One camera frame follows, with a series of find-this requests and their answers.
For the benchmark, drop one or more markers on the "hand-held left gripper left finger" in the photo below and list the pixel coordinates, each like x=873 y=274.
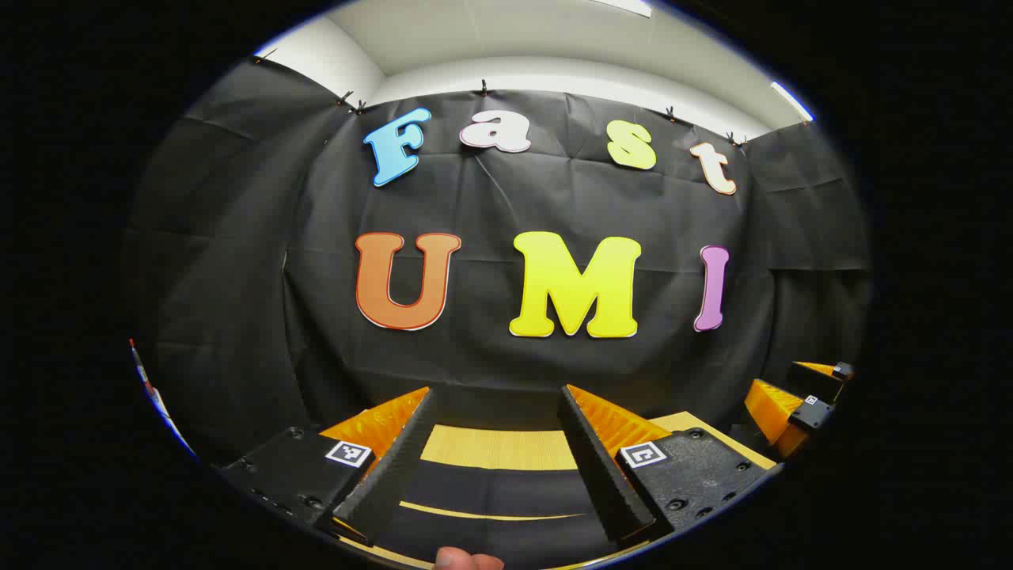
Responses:
x=396 y=475

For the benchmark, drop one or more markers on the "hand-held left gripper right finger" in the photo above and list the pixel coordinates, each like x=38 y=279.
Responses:
x=601 y=491

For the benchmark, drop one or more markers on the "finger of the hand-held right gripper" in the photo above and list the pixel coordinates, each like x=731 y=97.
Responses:
x=815 y=381
x=768 y=412

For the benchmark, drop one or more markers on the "dark grey jeans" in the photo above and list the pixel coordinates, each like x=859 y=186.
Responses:
x=491 y=487

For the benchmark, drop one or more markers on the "white printed board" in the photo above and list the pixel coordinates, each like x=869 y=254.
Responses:
x=162 y=408

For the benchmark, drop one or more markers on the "red capped bottle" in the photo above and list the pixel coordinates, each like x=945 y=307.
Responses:
x=139 y=362

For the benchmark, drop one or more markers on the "white ceiling light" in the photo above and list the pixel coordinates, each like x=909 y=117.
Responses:
x=791 y=100

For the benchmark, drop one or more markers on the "black backdrop cloth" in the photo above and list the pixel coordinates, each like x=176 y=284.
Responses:
x=491 y=198

